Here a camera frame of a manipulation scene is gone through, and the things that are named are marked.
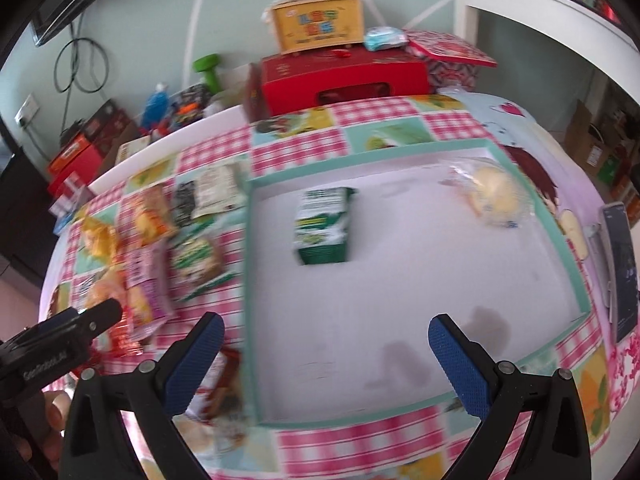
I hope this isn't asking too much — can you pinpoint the pink swiss roll packet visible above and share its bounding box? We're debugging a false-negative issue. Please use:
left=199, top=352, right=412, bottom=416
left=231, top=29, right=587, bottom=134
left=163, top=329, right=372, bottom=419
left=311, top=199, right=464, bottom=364
left=125, top=240, right=175, bottom=341

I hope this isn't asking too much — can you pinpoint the red Kiss snack bag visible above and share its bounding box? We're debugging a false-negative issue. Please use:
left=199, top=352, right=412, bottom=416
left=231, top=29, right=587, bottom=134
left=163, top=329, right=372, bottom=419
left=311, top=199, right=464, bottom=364
left=84, top=273, right=142, bottom=358

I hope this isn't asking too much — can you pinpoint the red gold cake packet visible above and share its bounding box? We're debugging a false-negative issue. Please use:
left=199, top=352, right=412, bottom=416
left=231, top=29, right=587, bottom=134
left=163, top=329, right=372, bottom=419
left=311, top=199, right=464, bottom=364
left=186, top=346, right=242, bottom=422

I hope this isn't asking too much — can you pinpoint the person's left hand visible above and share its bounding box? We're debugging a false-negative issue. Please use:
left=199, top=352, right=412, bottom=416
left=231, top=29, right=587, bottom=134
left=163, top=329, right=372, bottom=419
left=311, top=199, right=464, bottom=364
left=18, top=390, right=72, bottom=471

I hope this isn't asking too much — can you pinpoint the black cabinet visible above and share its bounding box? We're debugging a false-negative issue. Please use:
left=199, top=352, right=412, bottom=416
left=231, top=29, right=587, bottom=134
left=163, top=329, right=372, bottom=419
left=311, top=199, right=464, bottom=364
left=1, top=150, right=58, bottom=288

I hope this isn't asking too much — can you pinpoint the yellow transparent snack packet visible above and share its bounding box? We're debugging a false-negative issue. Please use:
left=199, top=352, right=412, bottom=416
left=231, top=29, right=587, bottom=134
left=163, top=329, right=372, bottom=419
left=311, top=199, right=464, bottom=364
left=80, top=216, right=120, bottom=264

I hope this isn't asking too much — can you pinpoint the checkered picture tablecloth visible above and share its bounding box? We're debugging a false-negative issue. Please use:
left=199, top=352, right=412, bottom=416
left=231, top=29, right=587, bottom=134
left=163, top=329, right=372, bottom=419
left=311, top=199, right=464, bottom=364
left=38, top=93, right=640, bottom=480

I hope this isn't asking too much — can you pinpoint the clear plastic tissue box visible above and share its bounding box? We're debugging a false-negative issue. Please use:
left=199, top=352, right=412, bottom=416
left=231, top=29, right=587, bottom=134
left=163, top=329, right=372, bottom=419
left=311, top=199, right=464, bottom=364
left=49, top=172, right=94, bottom=236

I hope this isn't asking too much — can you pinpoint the orange bread snack packet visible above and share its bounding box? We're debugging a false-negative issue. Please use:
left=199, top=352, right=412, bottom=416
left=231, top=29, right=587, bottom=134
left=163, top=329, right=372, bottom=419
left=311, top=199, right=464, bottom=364
left=132, top=183, right=178, bottom=247

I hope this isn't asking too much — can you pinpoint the small green brown snack packet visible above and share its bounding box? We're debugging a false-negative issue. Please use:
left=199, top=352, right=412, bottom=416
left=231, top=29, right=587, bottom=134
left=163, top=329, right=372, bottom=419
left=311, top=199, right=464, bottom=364
left=170, top=235, right=226, bottom=294

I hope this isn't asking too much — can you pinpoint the orange red flat box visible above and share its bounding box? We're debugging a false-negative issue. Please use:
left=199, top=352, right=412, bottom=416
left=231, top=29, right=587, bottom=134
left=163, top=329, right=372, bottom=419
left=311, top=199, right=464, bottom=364
left=47, top=133, right=91, bottom=177

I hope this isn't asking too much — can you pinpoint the black smartphone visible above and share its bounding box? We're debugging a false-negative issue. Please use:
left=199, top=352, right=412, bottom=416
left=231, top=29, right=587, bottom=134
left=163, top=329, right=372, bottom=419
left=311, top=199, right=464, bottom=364
left=600, top=202, right=639, bottom=344

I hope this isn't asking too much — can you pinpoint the black seaweed snack packet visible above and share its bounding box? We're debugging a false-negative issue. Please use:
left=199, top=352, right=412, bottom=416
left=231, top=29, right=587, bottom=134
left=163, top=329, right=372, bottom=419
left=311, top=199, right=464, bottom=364
left=172, top=181, right=195, bottom=228

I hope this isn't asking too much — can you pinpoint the dark red stacked box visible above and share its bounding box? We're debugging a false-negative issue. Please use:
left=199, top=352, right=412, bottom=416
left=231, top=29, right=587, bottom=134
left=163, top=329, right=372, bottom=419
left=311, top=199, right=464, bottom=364
left=81, top=100, right=131, bottom=157

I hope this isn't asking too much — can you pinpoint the white beige snack packet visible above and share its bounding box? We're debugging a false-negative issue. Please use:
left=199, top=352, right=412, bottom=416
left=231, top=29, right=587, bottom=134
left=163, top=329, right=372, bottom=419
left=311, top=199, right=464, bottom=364
left=191, top=162, right=246, bottom=219

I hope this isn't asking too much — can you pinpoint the clear-wrapped round yellow cake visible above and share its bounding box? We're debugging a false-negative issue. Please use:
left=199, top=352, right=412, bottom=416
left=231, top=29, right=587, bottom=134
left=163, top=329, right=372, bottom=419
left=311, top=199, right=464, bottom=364
left=442, top=157, right=535, bottom=229

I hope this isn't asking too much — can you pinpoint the white tray with teal rim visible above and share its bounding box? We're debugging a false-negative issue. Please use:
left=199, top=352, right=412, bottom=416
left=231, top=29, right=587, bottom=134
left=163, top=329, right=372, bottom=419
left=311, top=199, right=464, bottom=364
left=243, top=139, right=590, bottom=429

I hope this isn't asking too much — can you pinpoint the blue water bottle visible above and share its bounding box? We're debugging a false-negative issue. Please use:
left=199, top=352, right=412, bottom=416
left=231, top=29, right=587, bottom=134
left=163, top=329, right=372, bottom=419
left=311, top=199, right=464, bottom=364
left=140, top=82, right=169, bottom=131

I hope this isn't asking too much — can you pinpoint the green white milk carton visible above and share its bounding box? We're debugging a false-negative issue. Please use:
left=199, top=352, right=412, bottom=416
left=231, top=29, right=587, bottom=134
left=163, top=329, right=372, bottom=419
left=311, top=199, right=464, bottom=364
left=293, top=186, right=357, bottom=266

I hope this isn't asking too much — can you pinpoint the green dumbbell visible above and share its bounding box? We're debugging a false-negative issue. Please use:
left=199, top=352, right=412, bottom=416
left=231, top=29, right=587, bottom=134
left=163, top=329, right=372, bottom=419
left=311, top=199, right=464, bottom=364
left=192, top=53, right=222, bottom=96

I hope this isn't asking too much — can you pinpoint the cardboard box of toys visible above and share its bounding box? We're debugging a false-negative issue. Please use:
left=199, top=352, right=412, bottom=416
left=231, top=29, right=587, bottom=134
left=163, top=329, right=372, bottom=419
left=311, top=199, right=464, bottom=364
left=115, top=84, right=243, bottom=165

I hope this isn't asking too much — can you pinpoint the large red gift box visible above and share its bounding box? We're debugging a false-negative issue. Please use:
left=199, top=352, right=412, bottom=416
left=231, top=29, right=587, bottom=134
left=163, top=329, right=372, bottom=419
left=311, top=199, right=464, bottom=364
left=243, top=46, right=430, bottom=122

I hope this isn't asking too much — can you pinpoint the red patterned lidded box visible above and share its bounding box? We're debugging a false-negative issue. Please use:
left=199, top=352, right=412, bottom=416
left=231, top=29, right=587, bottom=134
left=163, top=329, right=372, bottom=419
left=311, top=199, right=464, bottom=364
left=405, top=30, right=498, bottom=93

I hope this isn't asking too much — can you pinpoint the white shelf unit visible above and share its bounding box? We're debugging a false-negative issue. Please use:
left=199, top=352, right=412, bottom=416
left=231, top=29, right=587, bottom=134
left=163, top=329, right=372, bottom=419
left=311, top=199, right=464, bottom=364
left=454, top=0, right=639, bottom=101

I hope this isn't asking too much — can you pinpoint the light blue tissue pack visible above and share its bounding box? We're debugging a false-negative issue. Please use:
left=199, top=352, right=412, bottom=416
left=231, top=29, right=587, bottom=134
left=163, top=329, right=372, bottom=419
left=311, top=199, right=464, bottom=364
left=363, top=26, right=409, bottom=52

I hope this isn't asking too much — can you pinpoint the white wall socket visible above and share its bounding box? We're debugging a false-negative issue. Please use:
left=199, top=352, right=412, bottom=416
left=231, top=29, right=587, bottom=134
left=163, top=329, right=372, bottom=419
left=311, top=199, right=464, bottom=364
left=14, top=93, right=40, bottom=128

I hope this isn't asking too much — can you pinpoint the black wall cable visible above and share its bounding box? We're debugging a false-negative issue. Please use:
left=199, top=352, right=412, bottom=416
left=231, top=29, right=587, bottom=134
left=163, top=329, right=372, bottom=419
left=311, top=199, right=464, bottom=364
left=52, top=13, right=112, bottom=131

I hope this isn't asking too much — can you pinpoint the yellow gift box with handle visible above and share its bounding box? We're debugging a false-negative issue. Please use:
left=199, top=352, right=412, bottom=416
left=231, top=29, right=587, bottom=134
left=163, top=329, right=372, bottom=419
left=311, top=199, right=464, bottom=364
left=262, top=0, right=364, bottom=54

